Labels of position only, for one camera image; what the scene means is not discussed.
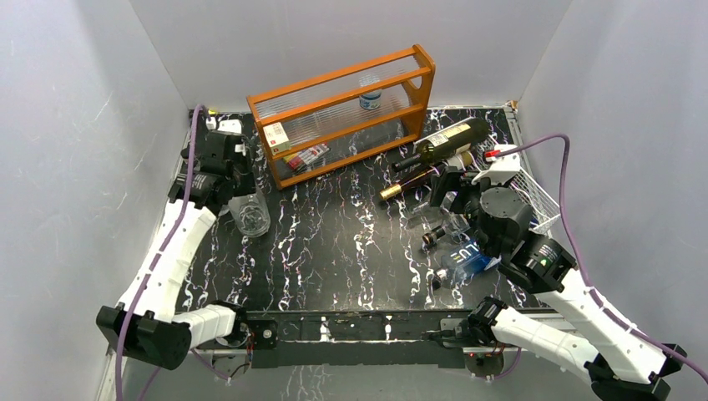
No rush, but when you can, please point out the clear round glass bottle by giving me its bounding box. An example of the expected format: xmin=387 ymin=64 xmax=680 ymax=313
xmin=227 ymin=187 xmax=271 ymax=238

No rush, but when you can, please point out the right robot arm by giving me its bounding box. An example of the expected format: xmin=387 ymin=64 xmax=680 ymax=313
xmin=431 ymin=167 xmax=686 ymax=400

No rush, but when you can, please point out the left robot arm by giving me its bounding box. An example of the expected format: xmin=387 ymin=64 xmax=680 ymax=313
xmin=96 ymin=130 xmax=251 ymax=370

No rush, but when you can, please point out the dark green wine bottle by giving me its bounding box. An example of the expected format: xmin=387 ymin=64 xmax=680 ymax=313
xmin=391 ymin=117 xmax=491 ymax=172

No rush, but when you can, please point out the blue square glass bottle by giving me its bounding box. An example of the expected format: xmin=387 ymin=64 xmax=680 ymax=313
xmin=432 ymin=240 xmax=500 ymax=290

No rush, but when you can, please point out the gold capped dark bottle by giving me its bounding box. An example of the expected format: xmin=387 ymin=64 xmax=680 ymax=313
xmin=379 ymin=166 xmax=437 ymax=201

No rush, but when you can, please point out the orange wooden shelf rack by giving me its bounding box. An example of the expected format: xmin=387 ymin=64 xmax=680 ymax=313
xmin=246 ymin=44 xmax=436 ymax=190

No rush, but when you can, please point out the white red small box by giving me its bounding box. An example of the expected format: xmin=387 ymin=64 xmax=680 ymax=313
xmin=263 ymin=122 xmax=291 ymax=155

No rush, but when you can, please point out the marker pen pack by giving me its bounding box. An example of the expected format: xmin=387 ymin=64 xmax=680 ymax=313
xmin=283 ymin=143 xmax=330 ymax=173

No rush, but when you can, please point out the small blue labelled jar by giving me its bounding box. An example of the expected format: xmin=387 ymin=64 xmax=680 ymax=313
xmin=358 ymin=74 xmax=382 ymax=110

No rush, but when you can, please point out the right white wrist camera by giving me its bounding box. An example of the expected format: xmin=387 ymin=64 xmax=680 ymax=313
xmin=472 ymin=144 xmax=522 ymax=186

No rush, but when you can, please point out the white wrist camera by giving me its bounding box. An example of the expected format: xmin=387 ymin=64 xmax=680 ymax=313
xmin=205 ymin=116 xmax=243 ymax=135
xmin=472 ymin=144 xmax=522 ymax=186

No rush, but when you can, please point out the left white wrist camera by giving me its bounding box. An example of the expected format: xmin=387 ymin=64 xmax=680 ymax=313
xmin=205 ymin=116 xmax=243 ymax=135

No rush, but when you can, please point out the white wire wine rack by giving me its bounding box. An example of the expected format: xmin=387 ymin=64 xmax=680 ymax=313
xmin=475 ymin=138 xmax=560 ymax=235

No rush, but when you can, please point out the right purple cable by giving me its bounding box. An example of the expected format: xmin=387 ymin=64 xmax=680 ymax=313
xmin=498 ymin=133 xmax=708 ymax=386

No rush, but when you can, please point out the black metal base rail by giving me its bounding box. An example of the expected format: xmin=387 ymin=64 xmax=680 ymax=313
xmin=108 ymin=309 xmax=604 ymax=371

